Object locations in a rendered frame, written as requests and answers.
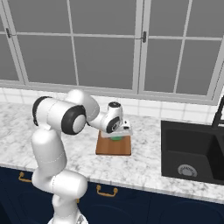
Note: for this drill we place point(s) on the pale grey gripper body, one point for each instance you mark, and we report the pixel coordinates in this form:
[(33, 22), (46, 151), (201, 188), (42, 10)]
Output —
[(121, 133)]

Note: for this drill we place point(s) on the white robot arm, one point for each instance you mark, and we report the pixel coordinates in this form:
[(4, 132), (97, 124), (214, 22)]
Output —
[(48, 145)]

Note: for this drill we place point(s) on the green sponge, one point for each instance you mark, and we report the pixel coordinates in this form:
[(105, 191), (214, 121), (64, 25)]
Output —
[(116, 138)]

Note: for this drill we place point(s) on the brown wooden cutting board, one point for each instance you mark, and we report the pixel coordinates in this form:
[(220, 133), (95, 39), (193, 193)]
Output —
[(112, 148)]

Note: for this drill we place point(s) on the navy cupboard front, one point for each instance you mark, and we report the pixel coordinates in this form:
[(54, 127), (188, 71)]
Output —
[(17, 201), (186, 211), (116, 208)]

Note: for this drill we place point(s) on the black sink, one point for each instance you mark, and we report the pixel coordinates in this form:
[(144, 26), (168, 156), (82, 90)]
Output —
[(204, 151)]

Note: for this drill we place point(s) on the grey framed window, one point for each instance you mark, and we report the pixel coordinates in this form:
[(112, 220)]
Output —
[(105, 43)]

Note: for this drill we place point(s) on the black tap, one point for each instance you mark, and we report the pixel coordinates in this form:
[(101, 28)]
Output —
[(217, 116)]

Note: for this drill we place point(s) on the black window latch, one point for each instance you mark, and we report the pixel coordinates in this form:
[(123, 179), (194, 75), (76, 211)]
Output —
[(143, 37), (8, 32)]

